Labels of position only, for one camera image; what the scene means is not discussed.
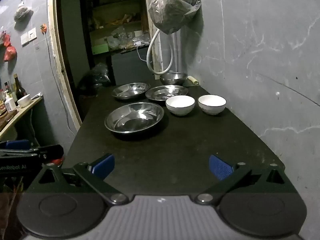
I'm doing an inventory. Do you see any white ceramic bowl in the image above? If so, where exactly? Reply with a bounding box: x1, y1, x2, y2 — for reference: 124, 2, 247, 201
198, 95, 227, 116
165, 95, 195, 116

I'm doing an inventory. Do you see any dark glass bottle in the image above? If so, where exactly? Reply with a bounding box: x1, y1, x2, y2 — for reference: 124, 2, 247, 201
14, 74, 27, 101

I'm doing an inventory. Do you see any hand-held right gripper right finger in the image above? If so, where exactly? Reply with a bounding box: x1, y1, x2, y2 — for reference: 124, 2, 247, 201
195, 154, 297, 204

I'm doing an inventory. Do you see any row of condiment bottles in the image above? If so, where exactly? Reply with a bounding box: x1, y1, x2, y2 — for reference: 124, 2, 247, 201
0, 80, 16, 105

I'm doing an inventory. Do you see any stainless steel bowl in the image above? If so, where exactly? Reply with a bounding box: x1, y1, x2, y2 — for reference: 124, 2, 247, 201
159, 72, 187, 85

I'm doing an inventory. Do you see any wooden storage shelf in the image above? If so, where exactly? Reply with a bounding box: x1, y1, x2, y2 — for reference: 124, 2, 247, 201
80, 0, 152, 55

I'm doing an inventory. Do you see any white plastic bottle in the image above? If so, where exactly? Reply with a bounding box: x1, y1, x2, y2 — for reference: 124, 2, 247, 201
5, 97, 16, 112

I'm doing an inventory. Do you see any large hanging plastic bag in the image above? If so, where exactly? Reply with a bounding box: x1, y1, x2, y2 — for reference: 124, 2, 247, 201
148, 0, 202, 34

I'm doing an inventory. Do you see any red plastic bag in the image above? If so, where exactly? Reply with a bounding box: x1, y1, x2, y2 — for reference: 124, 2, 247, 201
2, 34, 17, 62

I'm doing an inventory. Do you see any black garbage bag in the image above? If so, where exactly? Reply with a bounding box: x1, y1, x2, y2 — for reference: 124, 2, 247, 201
76, 62, 112, 97

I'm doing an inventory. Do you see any cream door frame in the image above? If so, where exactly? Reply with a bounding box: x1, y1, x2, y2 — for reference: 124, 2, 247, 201
47, 0, 163, 130

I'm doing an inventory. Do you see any grey power cable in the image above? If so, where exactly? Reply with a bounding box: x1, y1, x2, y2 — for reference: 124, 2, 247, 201
43, 32, 77, 132

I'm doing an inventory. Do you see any white charger cable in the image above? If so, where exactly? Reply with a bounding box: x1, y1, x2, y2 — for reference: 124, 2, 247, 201
136, 44, 151, 62

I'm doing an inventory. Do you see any pile of plastic bags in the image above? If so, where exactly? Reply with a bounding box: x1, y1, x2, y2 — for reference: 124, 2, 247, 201
105, 27, 150, 50

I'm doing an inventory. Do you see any wooden kitchen counter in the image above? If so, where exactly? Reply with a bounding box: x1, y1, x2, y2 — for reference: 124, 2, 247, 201
0, 96, 43, 140

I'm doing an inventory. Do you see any small hanging plastic bag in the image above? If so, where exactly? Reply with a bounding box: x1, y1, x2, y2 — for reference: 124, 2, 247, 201
14, 0, 34, 22

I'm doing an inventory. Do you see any wooden cutting board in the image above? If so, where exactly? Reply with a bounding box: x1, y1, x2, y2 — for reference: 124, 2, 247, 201
0, 109, 18, 128

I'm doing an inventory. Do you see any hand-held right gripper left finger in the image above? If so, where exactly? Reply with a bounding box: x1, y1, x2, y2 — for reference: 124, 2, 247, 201
25, 154, 129, 204

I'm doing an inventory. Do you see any labelled stainless steel plate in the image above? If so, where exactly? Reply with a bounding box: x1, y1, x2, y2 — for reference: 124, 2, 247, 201
145, 85, 189, 101

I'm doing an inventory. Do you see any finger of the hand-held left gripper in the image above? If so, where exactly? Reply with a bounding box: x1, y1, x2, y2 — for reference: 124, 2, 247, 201
0, 144, 64, 164
0, 139, 32, 151

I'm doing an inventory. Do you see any grey cabinet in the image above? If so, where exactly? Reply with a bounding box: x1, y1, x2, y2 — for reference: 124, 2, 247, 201
110, 47, 154, 85

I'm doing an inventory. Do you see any cleaver with cream handle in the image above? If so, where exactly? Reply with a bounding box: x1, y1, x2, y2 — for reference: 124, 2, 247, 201
186, 75, 201, 87

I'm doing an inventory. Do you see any green box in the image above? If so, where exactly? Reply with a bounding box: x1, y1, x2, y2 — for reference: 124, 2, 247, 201
91, 44, 110, 55

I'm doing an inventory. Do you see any white bowl with plain rim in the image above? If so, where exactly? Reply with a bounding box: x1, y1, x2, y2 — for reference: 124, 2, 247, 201
17, 94, 31, 107

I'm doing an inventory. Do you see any white flexible hose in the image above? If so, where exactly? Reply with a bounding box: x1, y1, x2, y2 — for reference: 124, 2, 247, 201
146, 29, 175, 75

